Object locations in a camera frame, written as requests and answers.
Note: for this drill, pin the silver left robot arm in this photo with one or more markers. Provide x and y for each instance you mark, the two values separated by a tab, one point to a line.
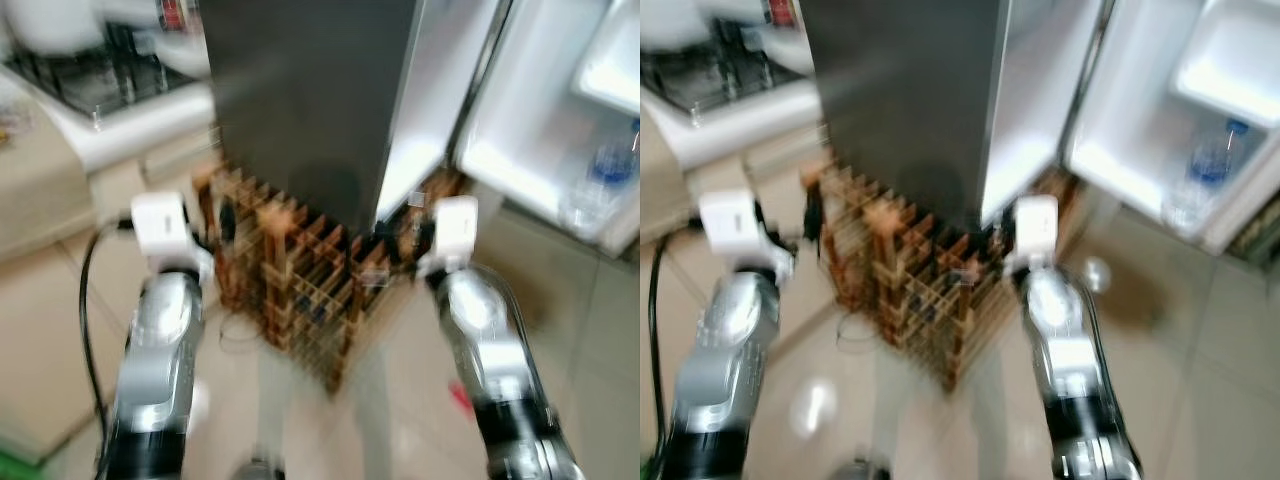
725	340
160	340

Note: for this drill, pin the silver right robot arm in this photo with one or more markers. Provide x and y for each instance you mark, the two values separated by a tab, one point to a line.
1065	350
490	350

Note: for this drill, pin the dark grey fridge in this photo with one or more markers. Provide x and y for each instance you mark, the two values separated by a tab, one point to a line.
300	100
900	100

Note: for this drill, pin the white open fridge door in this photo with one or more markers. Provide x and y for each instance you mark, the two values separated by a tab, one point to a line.
1130	120
530	130

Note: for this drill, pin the brown wooden wine rack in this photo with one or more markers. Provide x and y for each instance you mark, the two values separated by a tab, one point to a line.
300	280
920	290

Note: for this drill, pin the white kitchen counter unit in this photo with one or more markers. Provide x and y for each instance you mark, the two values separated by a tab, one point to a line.
110	135
740	135

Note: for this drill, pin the black gas stove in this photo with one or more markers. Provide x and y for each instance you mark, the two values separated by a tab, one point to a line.
720	80
90	80

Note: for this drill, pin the clear water bottle blue label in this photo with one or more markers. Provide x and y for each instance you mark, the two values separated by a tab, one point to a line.
605	175
1205	175

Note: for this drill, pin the grey robot foot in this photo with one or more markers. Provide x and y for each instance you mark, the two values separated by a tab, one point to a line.
260	470
860	470

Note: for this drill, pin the white pot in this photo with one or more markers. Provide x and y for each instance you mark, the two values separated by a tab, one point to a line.
50	22

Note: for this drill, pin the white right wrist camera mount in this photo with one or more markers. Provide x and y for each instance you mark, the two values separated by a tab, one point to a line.
456	228
1035	228

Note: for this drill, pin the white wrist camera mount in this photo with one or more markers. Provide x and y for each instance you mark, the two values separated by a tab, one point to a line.
456	228
1035	228
728	220
158	222

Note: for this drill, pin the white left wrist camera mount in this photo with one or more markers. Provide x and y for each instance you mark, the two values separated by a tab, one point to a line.
728	220
158	222

